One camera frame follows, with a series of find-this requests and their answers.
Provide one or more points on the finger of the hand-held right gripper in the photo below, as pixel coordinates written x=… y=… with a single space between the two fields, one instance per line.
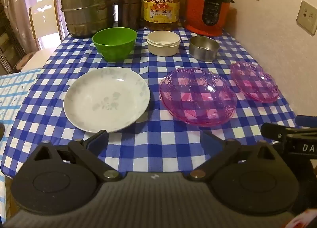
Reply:
x=307 y=120
x=275 y=131

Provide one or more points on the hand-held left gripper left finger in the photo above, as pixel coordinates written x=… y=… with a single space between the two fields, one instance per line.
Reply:
x=99 y=141

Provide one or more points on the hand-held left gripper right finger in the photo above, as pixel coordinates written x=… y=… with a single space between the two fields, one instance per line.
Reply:
x=210 y=141

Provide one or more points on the white floral plate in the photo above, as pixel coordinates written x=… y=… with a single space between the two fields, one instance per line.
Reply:
x=106 y=104

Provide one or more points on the large pink glass dish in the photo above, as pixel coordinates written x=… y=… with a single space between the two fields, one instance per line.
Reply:
x=195 y=99

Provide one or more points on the small pink glass dish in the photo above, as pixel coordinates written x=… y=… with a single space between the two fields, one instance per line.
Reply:
x=252 y=84

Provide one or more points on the stainless steel bowl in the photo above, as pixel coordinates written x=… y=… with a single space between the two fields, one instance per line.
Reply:
x=200 y=53

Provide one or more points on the green plastic bowl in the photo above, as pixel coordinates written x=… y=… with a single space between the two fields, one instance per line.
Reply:
x=114 y=49

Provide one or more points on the white ribbed bowl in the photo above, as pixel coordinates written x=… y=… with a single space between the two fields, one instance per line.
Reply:
x=161 y=49

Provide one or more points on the blue checked tablecloth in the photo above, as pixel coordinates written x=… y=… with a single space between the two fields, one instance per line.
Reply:
x=158 y=141

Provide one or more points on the light blue patterned cloth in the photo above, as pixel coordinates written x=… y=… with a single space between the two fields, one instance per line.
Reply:
x=14 y=94

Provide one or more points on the small wooden item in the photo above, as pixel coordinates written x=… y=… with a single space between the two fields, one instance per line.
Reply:
x=24 y=61

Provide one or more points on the red electric pressure cooker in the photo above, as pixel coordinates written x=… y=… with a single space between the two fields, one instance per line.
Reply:
x=195 y=9

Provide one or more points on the white chair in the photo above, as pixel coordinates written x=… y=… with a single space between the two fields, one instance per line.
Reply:
x=44 y=19

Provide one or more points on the stainless steel steamer pot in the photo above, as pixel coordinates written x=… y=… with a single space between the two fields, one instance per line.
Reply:
x=86 y=7

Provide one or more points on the brown metal canister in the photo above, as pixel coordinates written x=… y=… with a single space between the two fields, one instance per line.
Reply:
x=128 y=9

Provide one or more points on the large cooking oil bottle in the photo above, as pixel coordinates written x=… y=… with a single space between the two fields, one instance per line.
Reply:
x=161 y=9

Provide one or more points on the beige wall socket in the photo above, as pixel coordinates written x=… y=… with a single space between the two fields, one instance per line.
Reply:
x=308 y=18

